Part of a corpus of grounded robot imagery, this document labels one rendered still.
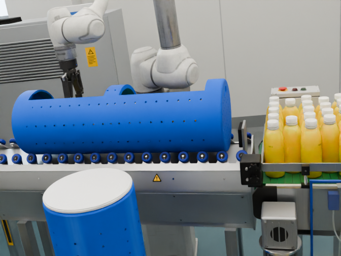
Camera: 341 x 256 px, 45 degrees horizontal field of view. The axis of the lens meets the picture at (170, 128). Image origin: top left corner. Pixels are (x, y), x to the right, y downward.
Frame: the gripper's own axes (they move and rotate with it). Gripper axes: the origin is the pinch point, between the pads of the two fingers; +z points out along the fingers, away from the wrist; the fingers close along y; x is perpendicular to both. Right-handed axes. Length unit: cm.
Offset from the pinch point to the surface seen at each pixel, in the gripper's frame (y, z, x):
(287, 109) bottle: -5, 8, 89
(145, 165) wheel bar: 16.1, 21.8, 33.8
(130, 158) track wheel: 16.3, 18.5, 28.2
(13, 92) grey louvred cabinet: -118, 20, -118
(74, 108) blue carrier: 16.5, -3.3, 8.2
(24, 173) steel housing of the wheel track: 17.2, 24.8, -21.9
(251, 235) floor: -75, 114, 64
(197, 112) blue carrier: 18, 0, 58
